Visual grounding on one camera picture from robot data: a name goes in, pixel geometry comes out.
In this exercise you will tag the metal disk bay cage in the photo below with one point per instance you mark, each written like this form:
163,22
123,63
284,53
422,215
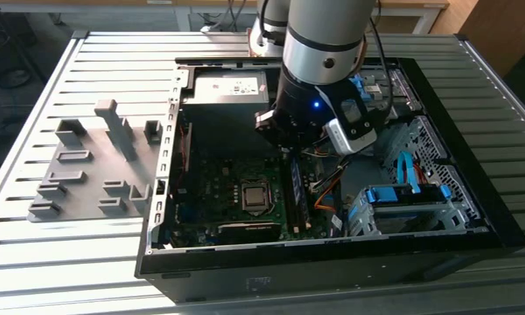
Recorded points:
363,226

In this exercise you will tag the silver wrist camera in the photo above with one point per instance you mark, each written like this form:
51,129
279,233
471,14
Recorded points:
346,141

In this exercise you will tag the black CPU socket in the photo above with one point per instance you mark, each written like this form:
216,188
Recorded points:
255,182

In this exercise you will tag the silver power supply unit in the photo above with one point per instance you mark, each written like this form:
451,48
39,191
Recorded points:
227,87

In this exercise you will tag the black disk in blue carrier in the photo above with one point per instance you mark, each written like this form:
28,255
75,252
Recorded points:
383,196

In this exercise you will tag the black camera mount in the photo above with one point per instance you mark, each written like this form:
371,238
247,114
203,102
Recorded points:
332,95

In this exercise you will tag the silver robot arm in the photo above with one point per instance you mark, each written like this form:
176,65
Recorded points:
324,19

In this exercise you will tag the grey parts rack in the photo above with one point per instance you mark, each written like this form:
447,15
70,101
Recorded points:
92,164

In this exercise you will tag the metal optical drive cage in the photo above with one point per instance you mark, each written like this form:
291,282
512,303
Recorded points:
404,88

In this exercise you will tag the black graphics card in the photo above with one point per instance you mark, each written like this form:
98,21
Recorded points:
250,231

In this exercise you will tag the black office chair base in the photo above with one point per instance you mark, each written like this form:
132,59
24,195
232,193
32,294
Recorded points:
15,77

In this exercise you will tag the silver CPU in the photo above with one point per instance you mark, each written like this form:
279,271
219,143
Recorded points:
255,196

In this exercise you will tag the blue plastic drive carrier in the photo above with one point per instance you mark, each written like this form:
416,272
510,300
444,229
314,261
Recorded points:
363,95

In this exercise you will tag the green motherboard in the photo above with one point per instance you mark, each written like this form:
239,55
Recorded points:
210,197

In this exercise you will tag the white desk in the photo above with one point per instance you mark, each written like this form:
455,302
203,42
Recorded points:
182,19

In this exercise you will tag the black PC case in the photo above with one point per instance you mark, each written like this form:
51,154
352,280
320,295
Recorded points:
288,272

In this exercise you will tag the RAM stick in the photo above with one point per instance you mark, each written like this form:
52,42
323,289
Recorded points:
300,190
310,213

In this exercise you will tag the small side wrist camera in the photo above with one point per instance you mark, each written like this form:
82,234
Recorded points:
266,121

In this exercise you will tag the wooden cabinet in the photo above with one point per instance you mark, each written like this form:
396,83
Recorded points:
503,29

